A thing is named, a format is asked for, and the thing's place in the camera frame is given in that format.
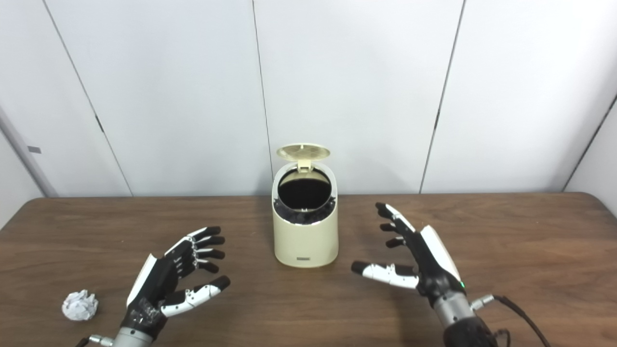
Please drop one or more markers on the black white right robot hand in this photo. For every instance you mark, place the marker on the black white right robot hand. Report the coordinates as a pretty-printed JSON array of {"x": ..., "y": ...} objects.
[{"x": 438, "y": 270}]

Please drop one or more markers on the small grey wall tag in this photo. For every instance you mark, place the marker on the small grey wall tag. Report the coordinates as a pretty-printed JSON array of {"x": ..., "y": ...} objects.
[{"x": 34, "y": 149}]

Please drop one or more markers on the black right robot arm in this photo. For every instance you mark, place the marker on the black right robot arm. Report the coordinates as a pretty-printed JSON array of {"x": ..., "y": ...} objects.
[{"x": 458, "y": 320}]

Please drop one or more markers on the cream-colored round bin lid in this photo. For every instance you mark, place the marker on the cream-colored round bin lid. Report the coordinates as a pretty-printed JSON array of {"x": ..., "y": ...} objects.
[{"x": 302, "y": 152}]

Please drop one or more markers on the white paper ball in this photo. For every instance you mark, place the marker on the white paper ball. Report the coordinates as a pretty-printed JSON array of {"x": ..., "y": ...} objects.
[{"x": 79, "y": 305}]

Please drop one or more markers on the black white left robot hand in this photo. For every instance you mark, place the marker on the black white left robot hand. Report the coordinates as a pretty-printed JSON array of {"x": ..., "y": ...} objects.
[{"x": 155, "y": 282}]

